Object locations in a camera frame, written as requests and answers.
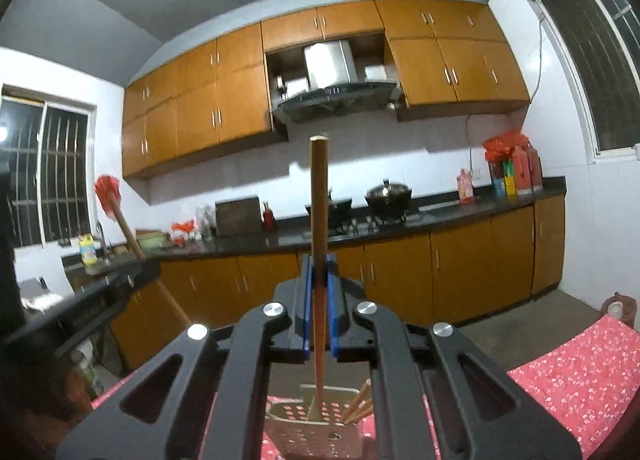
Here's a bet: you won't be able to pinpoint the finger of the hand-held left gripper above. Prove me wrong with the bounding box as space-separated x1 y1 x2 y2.
5 260 161 346

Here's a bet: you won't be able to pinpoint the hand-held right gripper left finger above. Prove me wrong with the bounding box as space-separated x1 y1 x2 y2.
55 254 313 460

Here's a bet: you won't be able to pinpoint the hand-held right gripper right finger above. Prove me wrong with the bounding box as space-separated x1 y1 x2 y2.
325 254 583 460

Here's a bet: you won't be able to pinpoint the beige perforated chopstick holder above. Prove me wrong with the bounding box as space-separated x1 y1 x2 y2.
264 384 367 460

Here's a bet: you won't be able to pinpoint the yellow detergent bottle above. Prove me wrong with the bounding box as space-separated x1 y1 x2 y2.
78 234 99 266

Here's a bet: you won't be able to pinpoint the metal faucet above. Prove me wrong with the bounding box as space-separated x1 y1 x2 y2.
95 220 112 261

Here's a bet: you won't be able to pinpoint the green basin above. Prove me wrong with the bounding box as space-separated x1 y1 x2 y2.
135 229 168 251

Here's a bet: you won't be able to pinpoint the gas stove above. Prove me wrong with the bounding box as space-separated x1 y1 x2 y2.
302 213 421 242

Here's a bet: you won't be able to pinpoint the hanging red plastic bag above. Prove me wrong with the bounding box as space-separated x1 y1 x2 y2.
94 174 122 217

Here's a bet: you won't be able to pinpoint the dark wooden cutting board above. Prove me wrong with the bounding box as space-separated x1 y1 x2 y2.
215 195 263 237

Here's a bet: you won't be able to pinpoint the clear plastic bag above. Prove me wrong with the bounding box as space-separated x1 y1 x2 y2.
195 205 217 240

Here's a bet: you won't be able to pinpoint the black wok with lid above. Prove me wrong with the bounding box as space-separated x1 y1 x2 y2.
365 179 413 219

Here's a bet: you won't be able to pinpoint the wooden base cabinets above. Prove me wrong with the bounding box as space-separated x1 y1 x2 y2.
107 195 566 372

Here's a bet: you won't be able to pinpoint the black kitchen countertop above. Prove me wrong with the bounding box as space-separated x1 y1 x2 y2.
15 176 567 311

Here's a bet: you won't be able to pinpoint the pink bottle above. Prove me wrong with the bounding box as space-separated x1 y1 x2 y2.
457 169 476 204

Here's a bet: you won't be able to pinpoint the blue yellow box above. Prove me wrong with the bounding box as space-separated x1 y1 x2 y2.
490 160 517 198

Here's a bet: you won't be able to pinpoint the red thermos flask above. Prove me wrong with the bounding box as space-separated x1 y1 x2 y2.
512 145 532 195
527 145 544 191

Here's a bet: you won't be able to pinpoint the steel range hood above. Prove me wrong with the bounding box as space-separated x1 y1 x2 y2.
270 39 403 125

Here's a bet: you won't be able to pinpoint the red floral tablecloth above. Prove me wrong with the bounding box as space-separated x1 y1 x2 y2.
92 315 640 460

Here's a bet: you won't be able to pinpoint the brown clay jar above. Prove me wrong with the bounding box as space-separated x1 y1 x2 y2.
602 291 637 330

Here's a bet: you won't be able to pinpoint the large barred window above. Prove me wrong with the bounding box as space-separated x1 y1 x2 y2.
527 0 640 159

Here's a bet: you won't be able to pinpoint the wooden wall cabinets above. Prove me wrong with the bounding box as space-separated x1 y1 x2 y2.
121 0 531 178

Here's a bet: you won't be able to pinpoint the white wall cable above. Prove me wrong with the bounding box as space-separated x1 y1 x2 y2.
465 13 546 181

